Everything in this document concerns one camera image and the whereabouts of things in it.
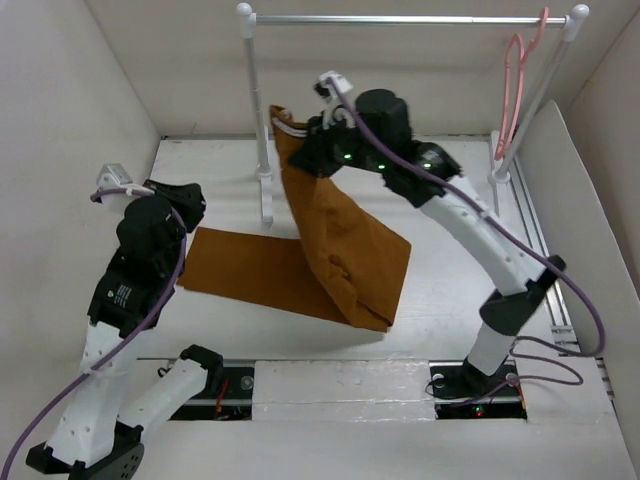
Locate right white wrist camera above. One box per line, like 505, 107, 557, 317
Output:
313, 70, 353, 104

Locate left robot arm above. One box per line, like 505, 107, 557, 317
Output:
26, 180, 223, 479

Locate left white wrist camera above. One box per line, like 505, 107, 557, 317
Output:
93, 163, 135, 212

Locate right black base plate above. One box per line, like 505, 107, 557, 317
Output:
425, 362, 527, 420

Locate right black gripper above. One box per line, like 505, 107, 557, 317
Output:
286, 108, 387, 178

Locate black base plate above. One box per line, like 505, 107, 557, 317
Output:
170, 360, 255, 421
425, 362, 527, 420

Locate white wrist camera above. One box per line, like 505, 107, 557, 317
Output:
313, 70, 353, 104
93, 163, 135, 212

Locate silver white clothes rack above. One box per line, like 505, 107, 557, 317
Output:
234, 1, 591, 230

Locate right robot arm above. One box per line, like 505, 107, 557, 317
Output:
293, 85, 566, 394

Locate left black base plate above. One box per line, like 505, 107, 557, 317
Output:
170, 360, 255, 421

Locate brown trousers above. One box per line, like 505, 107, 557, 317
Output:
178, 105, 411, 333

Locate pink plastic hanger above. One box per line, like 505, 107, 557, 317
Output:
494, 7, 549, 160

